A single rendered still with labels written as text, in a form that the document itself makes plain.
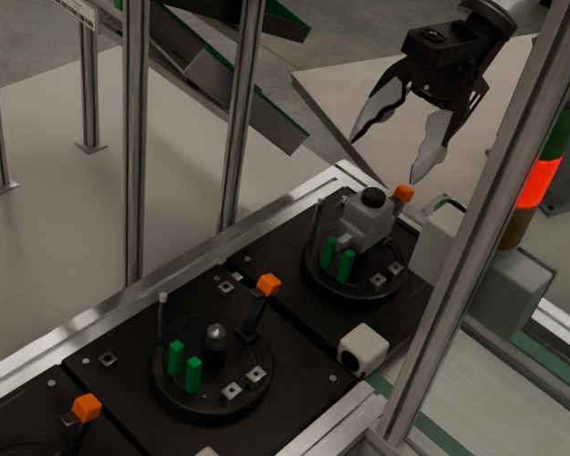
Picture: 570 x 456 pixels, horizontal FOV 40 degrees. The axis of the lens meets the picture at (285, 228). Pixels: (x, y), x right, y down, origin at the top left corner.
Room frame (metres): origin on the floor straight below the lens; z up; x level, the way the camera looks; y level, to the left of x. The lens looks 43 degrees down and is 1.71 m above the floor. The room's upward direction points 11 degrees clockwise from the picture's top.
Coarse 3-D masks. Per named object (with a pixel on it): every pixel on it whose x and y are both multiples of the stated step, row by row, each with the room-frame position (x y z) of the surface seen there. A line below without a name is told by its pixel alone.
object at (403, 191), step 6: (402, 186) 0.80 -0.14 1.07; (396, 192) 0.80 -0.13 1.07; (402, 192) 0.79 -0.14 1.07; (408, 192) 0.79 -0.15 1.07; (390, 198) 0.78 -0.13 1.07; (396, 198) 0.79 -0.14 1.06; (402, 198) 0.79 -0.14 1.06; (408, 198) 0.79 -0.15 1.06; (396, 204) 0.78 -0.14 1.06; (402, 204) 0.79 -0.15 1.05; (396, 210) 0.79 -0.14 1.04; (396, 216) 0.79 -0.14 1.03
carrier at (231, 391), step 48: (192, 288) 0.65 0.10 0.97; (240, 288) 0.66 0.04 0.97; (144, 336) 0.56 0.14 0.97; (192, 336) 0.56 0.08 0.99; (240, 336) 0.57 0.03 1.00; (288, 336) 0.60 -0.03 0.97; (96, 384) 0.48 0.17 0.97; (144, 384) 0.50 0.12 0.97; (192, 384) 0.48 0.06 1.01; (240, 384) 0.51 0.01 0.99; (288, 384) 0.53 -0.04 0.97; (336, 384) 0.55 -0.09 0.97; (144, 432) 0.44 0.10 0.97; (192, 432) 0.45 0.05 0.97; (240, 432) 0.46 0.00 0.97; (288, 432) 0.47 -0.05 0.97
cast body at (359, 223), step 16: (368, 192) 0.74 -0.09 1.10; (384, 192) 0.75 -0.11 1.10; (352, 208) 0.72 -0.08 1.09; (368, 208) 0.72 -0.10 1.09; (384, 208) 0.73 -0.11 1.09; (352, 224) 0.72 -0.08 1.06; (368, 224) 0.71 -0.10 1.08; (384, 224) 0.73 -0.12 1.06; (352, 240) 0.71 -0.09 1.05; (368, 240) 0.71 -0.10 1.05
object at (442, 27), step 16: (416, 32) 0.75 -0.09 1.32; (432, 32) 0.75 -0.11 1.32; (448, 32) 0.78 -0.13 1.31; (464, 32) 0.80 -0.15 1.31; (480, 32) 0.81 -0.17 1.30; (416, 48) 0.73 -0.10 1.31; (432, 48) 0.73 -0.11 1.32; (448, 48) 0.74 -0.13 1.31; (464, 48) 0.76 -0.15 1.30; (480, 48) 0.80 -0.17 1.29; (432, 64) 0.72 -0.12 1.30; (448, 64) 0.75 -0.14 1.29
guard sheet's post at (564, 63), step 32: (544, 32) 0.50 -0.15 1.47; (544, 64) 0.50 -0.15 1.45; (544, 96) 0.49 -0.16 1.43; (512, 128) 0.50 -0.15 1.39; (544, 128) 0.49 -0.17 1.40; (512, 160) 0.49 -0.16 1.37; (480, 192) 0.50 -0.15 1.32; (512, 192) 0.48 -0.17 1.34; (480, 224) 0.50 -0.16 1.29; (448, 256) 0.50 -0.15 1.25; (480, 256) 0.49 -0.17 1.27; (448, 288) 0.50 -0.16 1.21; (448, 320) 0.49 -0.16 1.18; (416, 352) 0.50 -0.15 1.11; (416, 384) 0.49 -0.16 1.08; (384, 416) 0.50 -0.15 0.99
